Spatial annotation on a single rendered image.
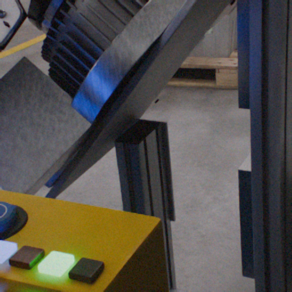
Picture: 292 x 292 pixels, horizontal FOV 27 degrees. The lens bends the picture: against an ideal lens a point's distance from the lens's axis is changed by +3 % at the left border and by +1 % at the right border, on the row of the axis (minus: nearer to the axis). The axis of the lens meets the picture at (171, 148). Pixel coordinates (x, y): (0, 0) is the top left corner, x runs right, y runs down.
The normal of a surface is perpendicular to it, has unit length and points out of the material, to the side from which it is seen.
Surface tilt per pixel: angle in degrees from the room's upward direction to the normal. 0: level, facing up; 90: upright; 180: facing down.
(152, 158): 90
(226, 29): 95
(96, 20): 66
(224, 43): 95
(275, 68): 90
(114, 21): 59
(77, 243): 0
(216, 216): 0
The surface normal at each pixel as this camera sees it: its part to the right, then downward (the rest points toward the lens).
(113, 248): -0.07, -0.89
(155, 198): 0.91, 0.12
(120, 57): -0.18, 0.17
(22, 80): 0.11, -0.16
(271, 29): -0.41, 0.43
